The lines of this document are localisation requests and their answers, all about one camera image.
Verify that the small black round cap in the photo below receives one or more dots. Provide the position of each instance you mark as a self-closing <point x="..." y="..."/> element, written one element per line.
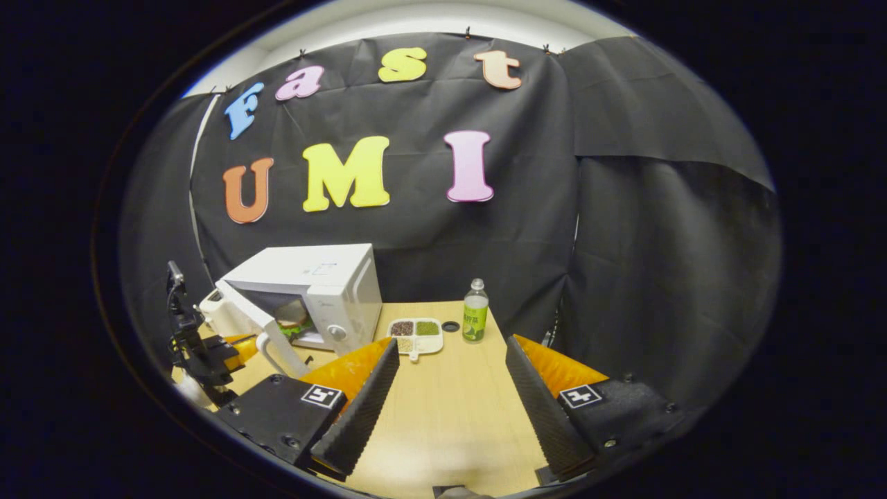
<point x="450" y="326"/>

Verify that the black backdrop cloth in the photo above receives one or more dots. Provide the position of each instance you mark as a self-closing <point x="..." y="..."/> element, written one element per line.
<point x="485" y="263"/>

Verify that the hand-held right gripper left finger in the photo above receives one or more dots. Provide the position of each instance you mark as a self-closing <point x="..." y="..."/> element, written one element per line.
<point x="360" y="416"/>

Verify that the white divided dish with beans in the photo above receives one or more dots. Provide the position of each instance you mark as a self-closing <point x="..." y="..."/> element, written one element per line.
<point x="416" y="329"/>

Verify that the white microwave oven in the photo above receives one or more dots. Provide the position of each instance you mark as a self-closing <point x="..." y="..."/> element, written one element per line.
<point x="339" y="277"/>

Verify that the green drink bottle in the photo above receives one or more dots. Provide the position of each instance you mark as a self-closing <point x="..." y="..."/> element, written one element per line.
<point x="475" y="319"/>

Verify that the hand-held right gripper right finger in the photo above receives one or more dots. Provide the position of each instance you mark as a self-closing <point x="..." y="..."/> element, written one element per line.
<point x="544" y="416"/>

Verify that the white toaster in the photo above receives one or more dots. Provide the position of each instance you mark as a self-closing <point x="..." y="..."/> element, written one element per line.
<point x="210" y="308"/>

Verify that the bread and lettuce sandwich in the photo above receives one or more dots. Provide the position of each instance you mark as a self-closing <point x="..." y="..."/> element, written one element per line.
<point x="291" y="320"/>

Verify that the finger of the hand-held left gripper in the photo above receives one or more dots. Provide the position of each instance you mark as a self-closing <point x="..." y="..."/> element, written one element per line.
<point x="242" y="352"/>

